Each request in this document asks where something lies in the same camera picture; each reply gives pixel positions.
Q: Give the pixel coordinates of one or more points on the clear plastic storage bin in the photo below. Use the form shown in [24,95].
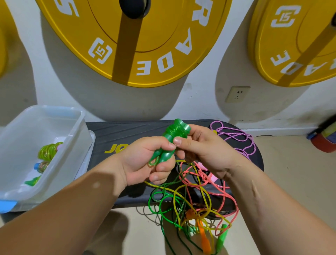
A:
[31,136]

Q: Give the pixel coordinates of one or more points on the blue plastic piece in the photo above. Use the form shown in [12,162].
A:
[7,206]

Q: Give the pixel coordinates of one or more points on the black plate peg cap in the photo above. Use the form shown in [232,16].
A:
[135,7]

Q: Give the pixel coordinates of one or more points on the red fire extinguisher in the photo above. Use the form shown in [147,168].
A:
[324,139]

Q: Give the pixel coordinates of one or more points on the person's left forearm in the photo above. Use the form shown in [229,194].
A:
[57,218]

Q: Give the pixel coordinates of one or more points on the large yellow weight plate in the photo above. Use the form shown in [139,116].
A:
[173,47]

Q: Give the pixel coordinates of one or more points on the person's right forearm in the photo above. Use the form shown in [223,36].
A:
[294,213]

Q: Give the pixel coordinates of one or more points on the black aerobic step platform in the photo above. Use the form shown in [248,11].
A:
[110,131]

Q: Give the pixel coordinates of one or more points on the person's left hand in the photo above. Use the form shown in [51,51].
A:
[141,160]

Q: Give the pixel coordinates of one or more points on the white wall socket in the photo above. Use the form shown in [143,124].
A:
[238,94]

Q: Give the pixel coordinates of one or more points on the person's right hand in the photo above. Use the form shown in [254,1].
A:
[210,150]

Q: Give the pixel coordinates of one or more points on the translucent plastic lid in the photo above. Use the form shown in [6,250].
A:
[89,152]

